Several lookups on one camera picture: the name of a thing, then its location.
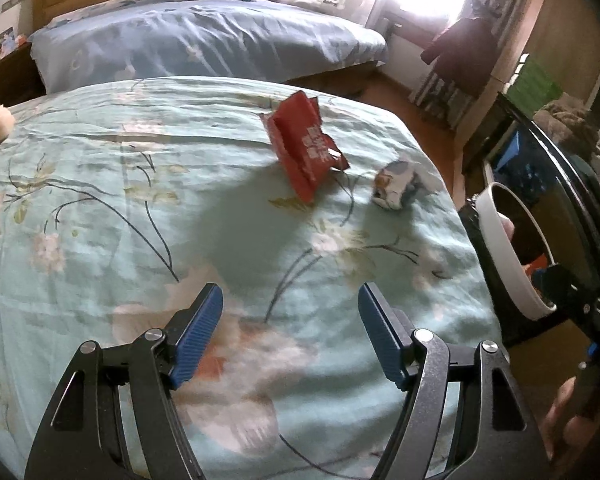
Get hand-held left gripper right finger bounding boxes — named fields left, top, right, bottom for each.
left=358, top=282, right=546, bottom=480

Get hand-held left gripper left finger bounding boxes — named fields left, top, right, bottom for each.
left=25, top=282, right=224, bottom=480

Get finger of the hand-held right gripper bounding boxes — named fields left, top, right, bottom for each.
left=530, top=264, right=600, bottom=326

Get white rimmed waste bin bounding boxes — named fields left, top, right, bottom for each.
left=459, top=94, right=600, bottom=347

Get red snack wrapper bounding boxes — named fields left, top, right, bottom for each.
left=259, top=90, right=350, bottom=205

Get teal floral quilt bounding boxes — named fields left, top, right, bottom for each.
left=0, top=76, right=505, bottom=480

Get small crumpled white wrapper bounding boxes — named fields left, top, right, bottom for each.
left=371, top=161, right=426, bottom=211

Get green box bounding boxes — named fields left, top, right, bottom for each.
left=506, top=59, right=564, bottom=112

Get striped cloth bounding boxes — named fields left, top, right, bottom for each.
left=409, top=72, right=474, bottom=127

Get dark hanging clothes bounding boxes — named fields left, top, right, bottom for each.
left=420, top=14, right=502, bottom=97

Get wooden wardrobe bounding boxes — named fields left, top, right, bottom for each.
left=459, top=0, right=600, bottom=147

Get blue bed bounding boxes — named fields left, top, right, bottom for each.
left=27, top=0, right=389, bottom=97

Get dark wooden nightstand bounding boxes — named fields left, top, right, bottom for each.
left=0, top=52, right=47, bottom=109

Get small picture frame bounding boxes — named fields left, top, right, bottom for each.
left=0, top=26, right=29, bottom=59

